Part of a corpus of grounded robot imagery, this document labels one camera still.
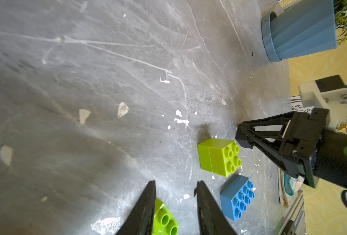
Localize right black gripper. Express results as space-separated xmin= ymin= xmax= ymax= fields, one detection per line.
xmin=235 ymin=108 xmax=330 ymax=188

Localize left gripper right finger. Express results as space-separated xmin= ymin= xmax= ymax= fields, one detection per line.
xmin=194 ymin=181 xmax=237 ymax=235

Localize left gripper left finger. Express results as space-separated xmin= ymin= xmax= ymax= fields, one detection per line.
xmin=116 ymin=180 xmax=156 ymax=235

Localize green lego brick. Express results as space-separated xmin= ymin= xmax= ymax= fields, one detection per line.
xmin=198 ymin=139 xmax=242 ymax=177
xmin=152 ymin=198 xmax=179 ymax=235

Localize blue long lego brick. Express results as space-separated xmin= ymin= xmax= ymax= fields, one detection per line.
xmin=220 ymin=175 xmax=255 ymax=221

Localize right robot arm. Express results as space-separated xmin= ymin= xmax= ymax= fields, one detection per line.
xmin=235 ymin=108 xmax=347 ymax=189

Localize work glove with teal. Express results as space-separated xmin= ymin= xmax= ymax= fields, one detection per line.
xmin=278 ymin=168 xmax=304 ymax=209

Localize potted plant blue pot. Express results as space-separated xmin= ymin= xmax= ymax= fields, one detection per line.
xmin=262 ymin=1 xmax=347 ymax=62

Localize aluminium front rail frame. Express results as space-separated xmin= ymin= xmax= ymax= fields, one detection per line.
xmin=276 ymin=190 xmax=307 ymax=235

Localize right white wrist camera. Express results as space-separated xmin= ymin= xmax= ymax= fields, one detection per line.
xmin=298 ymin=75 xmax=347 ymax=131

